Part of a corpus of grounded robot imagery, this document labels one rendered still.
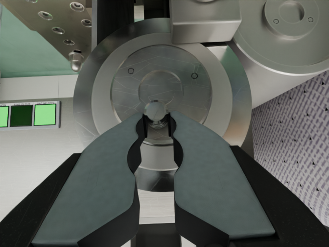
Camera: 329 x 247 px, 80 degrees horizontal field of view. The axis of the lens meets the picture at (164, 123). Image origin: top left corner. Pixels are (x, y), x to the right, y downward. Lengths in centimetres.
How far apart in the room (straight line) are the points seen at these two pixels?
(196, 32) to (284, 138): 23
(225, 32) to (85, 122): 13
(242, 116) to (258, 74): 5
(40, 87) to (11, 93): 44
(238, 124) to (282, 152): 19
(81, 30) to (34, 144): 30
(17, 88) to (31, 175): 318
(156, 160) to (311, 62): 16
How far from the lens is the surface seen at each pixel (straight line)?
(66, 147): 55
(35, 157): 59
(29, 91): 361
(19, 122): 61
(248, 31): 21
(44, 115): 58
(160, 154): 15
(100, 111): 17
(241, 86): 18
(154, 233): 61
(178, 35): 17
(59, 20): 48
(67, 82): 336
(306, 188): 32
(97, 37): 21
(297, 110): 32
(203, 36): 17
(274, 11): 22
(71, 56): 58
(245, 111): 17
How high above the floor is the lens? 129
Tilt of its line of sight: 9 degrees down
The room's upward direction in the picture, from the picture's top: 177 degrees clockwise
